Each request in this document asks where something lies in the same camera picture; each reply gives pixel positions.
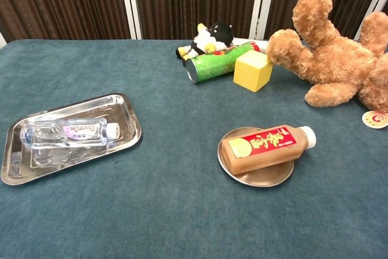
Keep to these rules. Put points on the green chips can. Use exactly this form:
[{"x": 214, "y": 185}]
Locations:
[{"x": 215, "y": 63}]

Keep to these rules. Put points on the round steel plate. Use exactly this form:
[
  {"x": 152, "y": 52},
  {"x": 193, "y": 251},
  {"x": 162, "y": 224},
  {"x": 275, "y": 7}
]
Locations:
[{"x": 266, "y": 178}]

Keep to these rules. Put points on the blue table mat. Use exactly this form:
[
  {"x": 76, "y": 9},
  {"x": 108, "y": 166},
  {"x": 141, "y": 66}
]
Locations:
[{"x": 151, "y": 210}]

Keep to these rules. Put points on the yellow cube block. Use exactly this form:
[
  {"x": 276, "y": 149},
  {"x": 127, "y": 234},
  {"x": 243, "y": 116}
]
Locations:
[{"x": 251, "y": 74}]

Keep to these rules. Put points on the black white plush toy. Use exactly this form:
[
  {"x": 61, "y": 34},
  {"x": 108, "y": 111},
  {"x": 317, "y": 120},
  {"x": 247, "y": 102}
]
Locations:
[{"x": 212, "y": 37}]

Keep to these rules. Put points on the brown drink bottle red label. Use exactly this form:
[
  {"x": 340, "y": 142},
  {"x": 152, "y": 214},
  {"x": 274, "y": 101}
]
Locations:
[{"x": 263, "y": 153}]

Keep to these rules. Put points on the rectangular steel tray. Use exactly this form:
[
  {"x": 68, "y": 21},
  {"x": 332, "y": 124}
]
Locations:
[{"x": 45, "y": 162}]

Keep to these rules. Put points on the clear water bottle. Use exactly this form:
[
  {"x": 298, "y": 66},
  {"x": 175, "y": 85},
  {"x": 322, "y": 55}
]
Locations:
[{"x": 75, "y": 133}]

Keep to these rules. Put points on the round white hang tag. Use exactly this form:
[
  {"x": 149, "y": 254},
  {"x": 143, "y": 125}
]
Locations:
[{"x": 376, "y": 119}]

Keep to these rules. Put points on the brown teddy bear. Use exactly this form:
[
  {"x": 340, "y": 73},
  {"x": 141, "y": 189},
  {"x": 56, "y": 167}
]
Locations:
[{"x": 333, "y": 59}]

